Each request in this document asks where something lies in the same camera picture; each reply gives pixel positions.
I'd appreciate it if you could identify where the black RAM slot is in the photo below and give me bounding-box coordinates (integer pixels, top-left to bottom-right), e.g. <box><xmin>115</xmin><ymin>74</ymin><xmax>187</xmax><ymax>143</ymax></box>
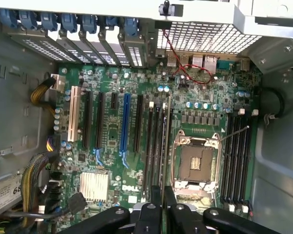
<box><xmin>226</xmin><ymin>115</ymin><xmax>241</xmax><ymax>205</ymax></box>
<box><xmin>238</xmin><ymin>117</ymin><xmax>251</xmax><ymax>208</ymax></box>
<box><xmin>219</xmin><ymin>114</ymin><xmax>235</xmax><ymax>204</ymax></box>
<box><xmin>168</xmin><ymin>107</ymin><xmax>175</xmax><ymax>156</ymax></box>
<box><xmin>232</xmin><ymin>116</ymin><xmax>247</xmax><ymax>207</ymax></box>
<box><xmin>142</xmin><ymin>101</ymin><xmax>155</xmax><ymax>198</ymax></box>
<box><xmin>150</xmin><ymin>102</ymin><xmax>163</xmax><ymax>188</ymax></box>

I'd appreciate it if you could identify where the metal CPU socket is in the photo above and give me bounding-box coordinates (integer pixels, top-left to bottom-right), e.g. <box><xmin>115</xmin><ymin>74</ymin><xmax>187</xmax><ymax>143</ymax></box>
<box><xmin>169</xmin><ymin>129</ymin><xmax>223</xmax><ymax>198</ymax></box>

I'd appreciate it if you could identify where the silver finned heatsink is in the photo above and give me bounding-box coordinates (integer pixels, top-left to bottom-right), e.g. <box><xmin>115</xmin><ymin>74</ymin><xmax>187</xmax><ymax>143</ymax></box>
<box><xmin>79</xmin><ymin>171</ymin><xmax>109</xmax><ymax>203</ymax></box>

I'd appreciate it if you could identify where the green Dell motherboard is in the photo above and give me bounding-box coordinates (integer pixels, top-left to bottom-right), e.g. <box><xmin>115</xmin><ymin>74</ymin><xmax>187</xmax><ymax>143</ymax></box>
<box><xmin>48</xmin><ymin>62</ymin><xmax>262</xmax><ymax>234</ymax></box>

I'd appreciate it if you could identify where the blue expansion slot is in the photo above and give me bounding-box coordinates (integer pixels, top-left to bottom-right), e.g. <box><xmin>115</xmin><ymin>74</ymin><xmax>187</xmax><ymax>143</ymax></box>
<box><xmin>119</xmin><ymin>94</ymin><xmax>132</xmax><ymax>169</ymax></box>

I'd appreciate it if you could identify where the thin metal locking lever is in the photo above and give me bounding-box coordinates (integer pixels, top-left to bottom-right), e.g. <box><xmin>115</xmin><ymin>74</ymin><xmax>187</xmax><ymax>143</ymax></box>
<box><xmin>218</xmin><ymin>125</ymin><xmax>250</xmax><ymax>143</ymax></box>

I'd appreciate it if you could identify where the silver metal PC case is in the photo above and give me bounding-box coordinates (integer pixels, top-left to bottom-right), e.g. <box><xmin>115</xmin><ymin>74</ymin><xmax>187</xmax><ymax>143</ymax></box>
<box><xmin>0</xmin><ymin>0</ymin><xmax>293</xmax><ymax>234</ymax></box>

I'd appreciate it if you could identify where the long black expansion slot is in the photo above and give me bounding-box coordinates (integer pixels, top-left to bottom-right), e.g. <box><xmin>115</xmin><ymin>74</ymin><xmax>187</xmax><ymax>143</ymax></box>
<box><xmin>82</xmin><ymin>90</ymin><xmax>94</xmax><ymax>150</ymax></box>
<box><xmin>95</xmin><ymin>92</ymin><xmax>106</xmax><ymax>150</ymax></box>

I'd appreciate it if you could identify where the short black expansion slot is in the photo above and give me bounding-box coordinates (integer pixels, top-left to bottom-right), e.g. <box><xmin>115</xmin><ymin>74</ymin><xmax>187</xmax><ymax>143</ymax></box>
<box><xmin>109</xmin><ymin>92</ymin><xmax>119</xmax><ymax>110</ymax></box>

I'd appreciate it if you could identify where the white expansion slot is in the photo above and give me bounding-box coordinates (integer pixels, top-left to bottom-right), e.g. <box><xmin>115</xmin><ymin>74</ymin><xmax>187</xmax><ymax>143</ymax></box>
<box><xmin>67</xmin><ymin>85</ymin><xmax>82</xmax><ymax>143</ymax></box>

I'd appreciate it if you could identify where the power supply with white label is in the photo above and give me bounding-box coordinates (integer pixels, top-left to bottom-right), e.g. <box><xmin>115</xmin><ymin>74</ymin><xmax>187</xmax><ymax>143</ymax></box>
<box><xmin>0</xmin><ymin>170</ymin><xmax>24</xmax><ymax>215</ymax></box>

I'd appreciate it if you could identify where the white power connector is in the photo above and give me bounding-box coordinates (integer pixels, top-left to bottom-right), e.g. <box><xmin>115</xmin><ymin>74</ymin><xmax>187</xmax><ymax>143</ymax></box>
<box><xmin>50</xmin><ymin>74</ymin><xmax>66</xmax><ymax>93</ymax></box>

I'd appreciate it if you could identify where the perforated metal slot cover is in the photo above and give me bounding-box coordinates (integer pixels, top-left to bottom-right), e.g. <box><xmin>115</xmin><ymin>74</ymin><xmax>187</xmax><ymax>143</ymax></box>
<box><xmin>8</xmin><ymin>33</ymin><xmax>76</xmax><ymax>64</ymax></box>
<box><xmin>119</xmin><ymin>36</ymin><xmax>147</xmax><ymax>68</ymax></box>

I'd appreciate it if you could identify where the blue card retention clip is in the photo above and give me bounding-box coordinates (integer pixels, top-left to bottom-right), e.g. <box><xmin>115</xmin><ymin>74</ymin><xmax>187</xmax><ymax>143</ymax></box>
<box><xmin>105</xmin><ymin>16</ymin><xmax>121</xmax><ymax>28</ymax></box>
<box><xmin>124</xmin><ymin>17</ymin><xmax>140</xmax><ymax>38</ymax></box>
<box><xmin>81</xmin><ymin>14</ymin><xmax>99</xmax><ymax>35</ymax></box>
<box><xmin>61</xmin><ymin>13</ymin><xmax>79</xmax><ymax>34</ymax></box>
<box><xmin>0</xmin><ymin>9</ymin><xmax>18</xmax><ymax>29</ymax></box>
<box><xmin>40</xmin><ymin>12</ymin><xmax>58</xmax><ymax>32</ymax></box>
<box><xmin>18</xmin><ymin>10</ymin><xmax>39</xmax><ymax>31</ymax></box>

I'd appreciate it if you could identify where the black flat data cable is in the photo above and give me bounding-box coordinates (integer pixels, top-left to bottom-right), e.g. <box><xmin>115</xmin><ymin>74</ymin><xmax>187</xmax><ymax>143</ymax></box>
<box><xmin>2</xmin><ymin>192</ymin><xmax>87</xmax><ymax>220</ymax></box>

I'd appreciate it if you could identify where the purple and yellow wire plug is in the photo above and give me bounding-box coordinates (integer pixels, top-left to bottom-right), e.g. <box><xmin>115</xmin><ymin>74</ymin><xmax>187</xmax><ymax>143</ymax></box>
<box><xmin>45</xmin><ymin>135</ymin><xmax>62</xmax><ymax>153</ymax></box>

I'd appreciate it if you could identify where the yellow and black cable bundle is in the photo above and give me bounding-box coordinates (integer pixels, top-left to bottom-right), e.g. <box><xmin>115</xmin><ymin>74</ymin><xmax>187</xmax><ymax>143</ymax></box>
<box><xmin>19</xmin><ymin>151</ymin><xmax>60</xmax><ymax>228</ymax></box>

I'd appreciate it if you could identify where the yellow and black power cable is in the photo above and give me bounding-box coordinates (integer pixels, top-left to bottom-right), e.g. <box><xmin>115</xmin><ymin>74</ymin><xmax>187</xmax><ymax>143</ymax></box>
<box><xmin>30</xmin><ymin>77</ymin><xmax>57</xmax><ymax>116</ymax></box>

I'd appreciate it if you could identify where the red and black twisted wire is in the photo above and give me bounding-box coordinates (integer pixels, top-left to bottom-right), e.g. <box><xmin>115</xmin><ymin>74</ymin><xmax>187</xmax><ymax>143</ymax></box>
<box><xmin>162</xmin><ymin>28</ymin><xmax>219</xmax><ymax>86</ymax></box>

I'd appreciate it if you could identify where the black intrusion switch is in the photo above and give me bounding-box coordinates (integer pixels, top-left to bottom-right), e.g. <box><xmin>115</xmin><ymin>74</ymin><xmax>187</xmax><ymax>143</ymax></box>
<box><xmin>158</xmin><ymin>0</ymin><xmax>184</xmax><ymax>17</ymax></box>

